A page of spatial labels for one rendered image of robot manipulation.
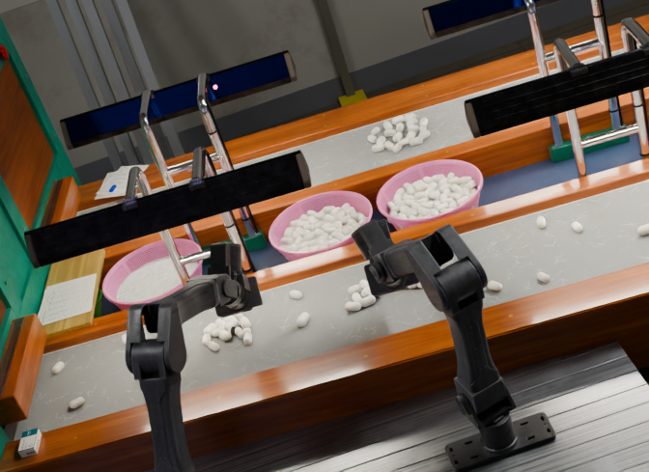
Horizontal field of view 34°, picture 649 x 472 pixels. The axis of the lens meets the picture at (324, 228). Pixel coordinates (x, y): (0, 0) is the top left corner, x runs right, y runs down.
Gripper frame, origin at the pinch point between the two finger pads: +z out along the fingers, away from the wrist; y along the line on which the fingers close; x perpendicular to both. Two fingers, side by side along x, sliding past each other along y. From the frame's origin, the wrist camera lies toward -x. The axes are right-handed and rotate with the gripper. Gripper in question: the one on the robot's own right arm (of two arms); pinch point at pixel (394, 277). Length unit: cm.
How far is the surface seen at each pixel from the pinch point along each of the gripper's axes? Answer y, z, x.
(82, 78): 102, 168, -127
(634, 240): -51, 4, 6
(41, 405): 84, 6, 5
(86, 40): 95, 165, -140
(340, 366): 15.0, -10.1, 15.2
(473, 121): -24.9, -10.3, -25.4
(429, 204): -12.2, 32.7, -18.3
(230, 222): 33.3, 14.1, -24.4
